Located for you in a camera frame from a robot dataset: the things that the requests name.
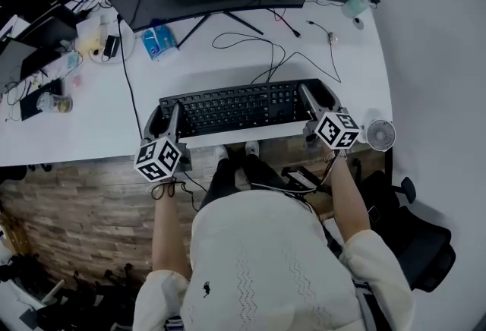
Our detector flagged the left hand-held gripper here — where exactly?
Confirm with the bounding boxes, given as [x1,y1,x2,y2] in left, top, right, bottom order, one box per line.
[133,100,193,183]

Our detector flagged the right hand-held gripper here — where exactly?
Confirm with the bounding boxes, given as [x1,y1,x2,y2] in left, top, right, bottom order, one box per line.
[298,81,361,151]

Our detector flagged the black computer keyboard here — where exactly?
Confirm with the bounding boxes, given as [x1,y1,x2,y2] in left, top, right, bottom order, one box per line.
[158,77,336,139]

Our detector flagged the person's left forearm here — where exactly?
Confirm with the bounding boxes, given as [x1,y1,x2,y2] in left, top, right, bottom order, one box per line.
[150,179,191,280]

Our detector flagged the person's right forearm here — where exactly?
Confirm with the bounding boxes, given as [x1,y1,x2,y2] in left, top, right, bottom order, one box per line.
[327,155,372,247]

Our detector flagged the small black keyboard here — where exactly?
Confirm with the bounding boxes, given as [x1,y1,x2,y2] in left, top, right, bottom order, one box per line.
[18,77,64,122]

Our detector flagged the metal wristwatch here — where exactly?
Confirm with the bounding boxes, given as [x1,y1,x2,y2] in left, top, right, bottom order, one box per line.
[322,150,348,164]

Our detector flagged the small white desk fan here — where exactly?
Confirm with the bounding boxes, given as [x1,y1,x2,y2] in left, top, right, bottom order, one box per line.
[363,108,397,153]

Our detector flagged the blue wipes packet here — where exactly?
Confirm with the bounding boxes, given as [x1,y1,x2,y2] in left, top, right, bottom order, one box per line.
[140,24,181,62]

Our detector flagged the black waist device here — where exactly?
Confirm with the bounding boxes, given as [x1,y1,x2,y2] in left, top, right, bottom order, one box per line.
[282,166,318,194]

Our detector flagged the person's black trousers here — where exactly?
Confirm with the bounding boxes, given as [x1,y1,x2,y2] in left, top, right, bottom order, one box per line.
[199,153,290,210]

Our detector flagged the black power adapter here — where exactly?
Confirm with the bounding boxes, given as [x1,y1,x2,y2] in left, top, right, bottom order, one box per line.
[101,34,121,59]

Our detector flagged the pale green bottle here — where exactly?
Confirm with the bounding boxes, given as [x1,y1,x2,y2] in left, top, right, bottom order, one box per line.
[341,0,371,20]

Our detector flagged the yellow packet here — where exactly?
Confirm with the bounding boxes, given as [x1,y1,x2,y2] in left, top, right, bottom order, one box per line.
[77,36,104,58]

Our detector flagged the clear plastic cup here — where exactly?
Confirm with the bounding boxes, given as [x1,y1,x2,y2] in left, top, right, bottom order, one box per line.
[36,91,74,115]

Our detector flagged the black monitor stand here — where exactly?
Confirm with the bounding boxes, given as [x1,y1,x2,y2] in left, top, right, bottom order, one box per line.
[176,9,265,49]

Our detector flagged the black phone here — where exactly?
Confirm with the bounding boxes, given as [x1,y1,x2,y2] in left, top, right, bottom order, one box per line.
[365,204,382,225]

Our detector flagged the black flat monitor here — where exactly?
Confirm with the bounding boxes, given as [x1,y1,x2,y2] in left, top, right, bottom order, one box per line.
[17,5,81,54]

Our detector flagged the grey laptop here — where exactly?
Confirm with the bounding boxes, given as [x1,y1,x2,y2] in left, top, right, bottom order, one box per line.
[0,36,39,95]

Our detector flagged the white knit sweater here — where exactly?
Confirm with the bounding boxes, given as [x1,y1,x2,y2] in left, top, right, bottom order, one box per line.
[132,188,417,331]

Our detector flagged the black office chair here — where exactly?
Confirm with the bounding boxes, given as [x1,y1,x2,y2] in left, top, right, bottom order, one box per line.
[355,149,457,293]

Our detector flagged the thin black plug cable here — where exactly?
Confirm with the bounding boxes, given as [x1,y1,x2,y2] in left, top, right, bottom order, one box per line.
[305,20,343,84]

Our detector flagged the long black power cable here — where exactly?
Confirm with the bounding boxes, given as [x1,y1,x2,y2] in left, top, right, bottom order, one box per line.
[115,13,209,194]

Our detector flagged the black keyboard cable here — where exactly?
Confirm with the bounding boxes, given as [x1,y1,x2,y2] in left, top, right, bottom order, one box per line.
[211,31,287,85]

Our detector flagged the black wrist cord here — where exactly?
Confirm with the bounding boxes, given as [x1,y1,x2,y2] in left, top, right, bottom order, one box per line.
[146,179,187,201]

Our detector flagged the red and black cable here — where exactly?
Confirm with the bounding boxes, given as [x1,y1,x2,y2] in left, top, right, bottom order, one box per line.
[267,8,301,39]

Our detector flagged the grey bag strap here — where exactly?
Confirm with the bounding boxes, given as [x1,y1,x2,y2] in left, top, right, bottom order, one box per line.
[352,279,393,331]

